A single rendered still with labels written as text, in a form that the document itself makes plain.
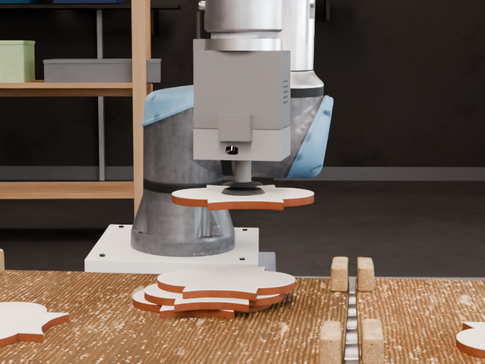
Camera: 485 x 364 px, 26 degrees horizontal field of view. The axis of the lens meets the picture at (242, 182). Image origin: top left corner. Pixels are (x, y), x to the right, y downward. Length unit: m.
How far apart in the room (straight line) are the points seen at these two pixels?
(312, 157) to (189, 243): 0.21
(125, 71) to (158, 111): 4.95
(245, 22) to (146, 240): 0.56
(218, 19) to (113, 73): 5.42
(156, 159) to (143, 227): 0.10
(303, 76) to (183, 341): 0.60
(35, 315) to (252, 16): 0.34
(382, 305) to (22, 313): 0.35
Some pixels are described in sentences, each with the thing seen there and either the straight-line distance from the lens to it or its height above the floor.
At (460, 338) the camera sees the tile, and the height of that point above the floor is 0.94.
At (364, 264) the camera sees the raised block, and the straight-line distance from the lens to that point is 1.12.
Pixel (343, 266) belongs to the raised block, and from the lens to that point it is 1.11.
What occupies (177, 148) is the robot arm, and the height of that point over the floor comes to 1.05.
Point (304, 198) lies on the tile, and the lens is 1.00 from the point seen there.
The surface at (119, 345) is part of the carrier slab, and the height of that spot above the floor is 0.94.
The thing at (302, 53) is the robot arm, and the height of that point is 1.18.
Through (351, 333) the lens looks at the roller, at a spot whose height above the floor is 0.92.
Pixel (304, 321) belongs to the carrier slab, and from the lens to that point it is 1.00.
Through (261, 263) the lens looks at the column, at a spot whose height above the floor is 0.87.
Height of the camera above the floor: 1.19
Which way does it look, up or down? 7 degrees down
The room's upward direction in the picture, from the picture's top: straight up
